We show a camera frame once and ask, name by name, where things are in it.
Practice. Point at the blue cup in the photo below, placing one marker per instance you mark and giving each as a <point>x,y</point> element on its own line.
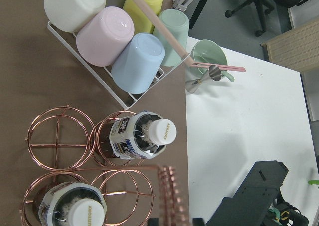
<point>136,67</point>

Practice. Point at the green cup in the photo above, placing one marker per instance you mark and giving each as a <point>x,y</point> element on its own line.
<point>178,24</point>

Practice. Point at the steel jigger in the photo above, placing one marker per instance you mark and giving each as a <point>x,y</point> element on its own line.
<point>212,74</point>

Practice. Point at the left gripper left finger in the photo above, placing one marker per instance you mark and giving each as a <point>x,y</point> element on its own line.
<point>153,222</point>

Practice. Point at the green bowl with utensils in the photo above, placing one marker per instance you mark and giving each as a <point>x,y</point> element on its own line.
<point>207,51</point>

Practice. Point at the tea bottle front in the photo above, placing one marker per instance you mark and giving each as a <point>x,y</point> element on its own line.
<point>144,135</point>

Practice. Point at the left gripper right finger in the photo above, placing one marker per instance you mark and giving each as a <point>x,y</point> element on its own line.
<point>198,222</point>

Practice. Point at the pink cup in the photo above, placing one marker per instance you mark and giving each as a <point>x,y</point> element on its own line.
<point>102,40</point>

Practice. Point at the white cup rack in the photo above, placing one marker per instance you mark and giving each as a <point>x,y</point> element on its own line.
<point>102,74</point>

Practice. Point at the pink chopsticks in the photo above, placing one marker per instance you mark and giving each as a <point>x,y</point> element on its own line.
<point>221,67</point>

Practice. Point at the tea bottle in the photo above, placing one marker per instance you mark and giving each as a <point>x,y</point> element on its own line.
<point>144,135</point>
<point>69,204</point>

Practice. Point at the black equipment box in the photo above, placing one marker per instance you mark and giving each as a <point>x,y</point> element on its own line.
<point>258,201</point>

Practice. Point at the yellow cup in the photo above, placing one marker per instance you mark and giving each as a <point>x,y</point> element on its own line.
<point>140,21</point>

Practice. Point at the white cup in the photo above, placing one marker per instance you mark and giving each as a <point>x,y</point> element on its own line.
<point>71,15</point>

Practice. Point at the tea bottle rear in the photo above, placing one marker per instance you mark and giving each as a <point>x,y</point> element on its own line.
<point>69,204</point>

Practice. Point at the copper wire bottle basket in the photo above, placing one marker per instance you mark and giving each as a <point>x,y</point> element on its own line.
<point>63,141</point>

